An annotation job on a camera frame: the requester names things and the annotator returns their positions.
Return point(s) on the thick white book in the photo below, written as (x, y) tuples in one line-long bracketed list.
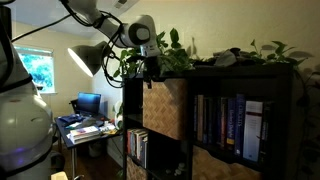
[(85, 139)]

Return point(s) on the white hardcover book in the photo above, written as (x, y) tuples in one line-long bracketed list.
[(252, 136)]

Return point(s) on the white ceiling vent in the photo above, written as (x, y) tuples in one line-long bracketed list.
[(125, 4)]

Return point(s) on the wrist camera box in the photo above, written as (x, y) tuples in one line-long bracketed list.
[(150, 50)]

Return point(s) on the black cube shelf unit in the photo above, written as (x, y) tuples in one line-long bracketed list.
[(233, 71)]

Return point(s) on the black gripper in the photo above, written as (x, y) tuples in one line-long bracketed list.
[(153, 68)]

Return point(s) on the books on lower left shelf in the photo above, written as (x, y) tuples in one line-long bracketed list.
[(144, 153)]

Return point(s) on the computer monitor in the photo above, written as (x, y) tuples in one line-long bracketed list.
[(89, 104)]

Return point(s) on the blue top desk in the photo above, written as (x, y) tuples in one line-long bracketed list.
[(63, 136)]

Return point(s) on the small beige box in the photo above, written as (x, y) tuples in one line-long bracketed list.
[(59, 176)]

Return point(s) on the colourful cover book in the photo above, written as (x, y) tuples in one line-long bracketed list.
[(85, 131)]

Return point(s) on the tall blue hardcover book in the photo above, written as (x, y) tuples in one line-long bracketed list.
[(240, 126)]

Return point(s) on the tan hardcover book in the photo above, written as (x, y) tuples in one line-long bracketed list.
[(200, 116)]

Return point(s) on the white pebble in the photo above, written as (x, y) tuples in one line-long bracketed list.
[(168, 171), (178, 171), (181, 165)]

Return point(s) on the green pothos plant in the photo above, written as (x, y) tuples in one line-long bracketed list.
[(173, 56)]

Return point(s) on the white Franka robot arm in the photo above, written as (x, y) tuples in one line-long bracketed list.
[(20, 126)]

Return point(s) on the window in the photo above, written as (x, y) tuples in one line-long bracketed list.
[(38, 68)]

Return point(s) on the white waste bin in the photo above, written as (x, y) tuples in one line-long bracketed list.
[(95, 149)]

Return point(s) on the black hardcover book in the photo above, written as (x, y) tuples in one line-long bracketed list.
[(266, 133)]

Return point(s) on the grey sock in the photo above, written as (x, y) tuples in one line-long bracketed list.
[(225, 59)]

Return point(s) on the woven brown basket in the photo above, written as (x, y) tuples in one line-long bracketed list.
[(216, 170), (135, 171), (165, 110)]

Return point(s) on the brown hardcover book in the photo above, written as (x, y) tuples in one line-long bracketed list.
[(223, 121)]

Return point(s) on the blue cloth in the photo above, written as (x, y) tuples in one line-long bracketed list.
[(70, 119)]

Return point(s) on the blue book yellow label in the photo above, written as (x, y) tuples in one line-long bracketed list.
[(231, 123)]

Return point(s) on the grey desk lamp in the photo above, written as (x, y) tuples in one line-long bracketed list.
[(88, 56)]

